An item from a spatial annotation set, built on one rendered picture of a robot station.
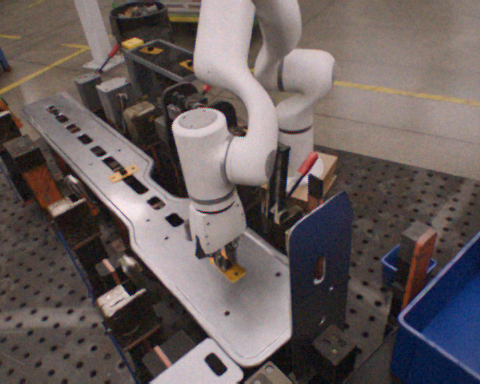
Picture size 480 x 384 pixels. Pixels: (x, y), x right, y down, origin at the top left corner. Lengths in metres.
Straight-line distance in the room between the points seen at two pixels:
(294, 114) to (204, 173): 0.64
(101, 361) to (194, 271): 0.42
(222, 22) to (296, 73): 0.53
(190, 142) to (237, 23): 0.21
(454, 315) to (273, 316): 0.30
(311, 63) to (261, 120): 0.58
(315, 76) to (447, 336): 0.73
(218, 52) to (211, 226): 0.29
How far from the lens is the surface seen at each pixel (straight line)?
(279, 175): 0.82
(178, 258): 0.92
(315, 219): 0.49
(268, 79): 1.22
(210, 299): 0.84
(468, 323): 0.80
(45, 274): 1.47
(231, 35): 0.70
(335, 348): 0.68
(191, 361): 0.77
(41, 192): 1.49
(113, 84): 1.48
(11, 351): 1.34
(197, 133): 0.63
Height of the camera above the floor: 1.66
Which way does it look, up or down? 39 degrees down
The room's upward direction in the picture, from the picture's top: 8 degrees counter-clockwise
